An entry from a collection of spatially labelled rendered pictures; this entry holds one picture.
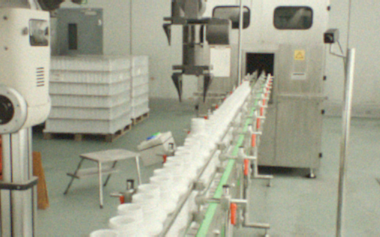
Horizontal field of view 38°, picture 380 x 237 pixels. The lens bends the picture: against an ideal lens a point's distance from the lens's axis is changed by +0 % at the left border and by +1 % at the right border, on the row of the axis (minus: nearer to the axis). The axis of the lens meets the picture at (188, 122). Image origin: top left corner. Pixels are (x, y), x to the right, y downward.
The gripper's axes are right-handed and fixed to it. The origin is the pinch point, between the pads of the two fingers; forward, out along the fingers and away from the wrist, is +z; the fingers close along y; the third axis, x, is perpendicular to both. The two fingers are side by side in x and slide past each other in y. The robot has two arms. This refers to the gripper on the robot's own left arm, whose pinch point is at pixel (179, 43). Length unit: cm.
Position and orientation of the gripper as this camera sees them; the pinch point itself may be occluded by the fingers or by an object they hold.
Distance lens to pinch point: 194.2
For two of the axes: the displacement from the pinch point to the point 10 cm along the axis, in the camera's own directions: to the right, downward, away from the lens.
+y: -9.9, -0.3, 1.6
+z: -0.1, 9.9, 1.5
